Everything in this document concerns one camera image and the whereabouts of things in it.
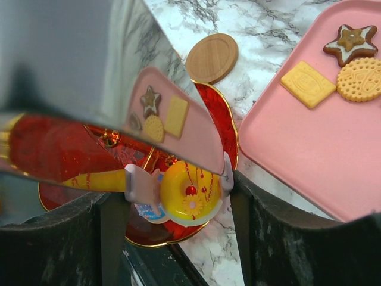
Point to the upper wooden coaster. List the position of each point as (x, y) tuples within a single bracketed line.
[(212, 58)]

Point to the pink serving tray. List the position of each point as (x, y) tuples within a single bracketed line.
[(329, 154)]

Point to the rectangular yellow biscuit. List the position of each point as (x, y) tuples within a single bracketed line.
[(307, 85)]

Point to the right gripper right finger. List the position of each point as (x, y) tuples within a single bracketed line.
[(280, 244)]

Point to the left star gingerbread cookie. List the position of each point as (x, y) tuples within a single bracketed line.
[(352, 43)]

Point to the metal tongs pink tips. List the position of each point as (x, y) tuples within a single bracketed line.
[(107, 64)]

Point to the yellow donut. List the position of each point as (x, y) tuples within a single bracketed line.
[(189, 195)]

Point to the blue frosted donut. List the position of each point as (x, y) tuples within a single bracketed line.
[(147, 212)]

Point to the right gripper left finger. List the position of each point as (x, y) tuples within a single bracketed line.
[(79, 243)]

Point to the red three-tier stand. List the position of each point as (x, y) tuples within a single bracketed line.
[(87, 158)]

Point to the left round biscuit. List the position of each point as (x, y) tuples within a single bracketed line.
[(359, 80)]

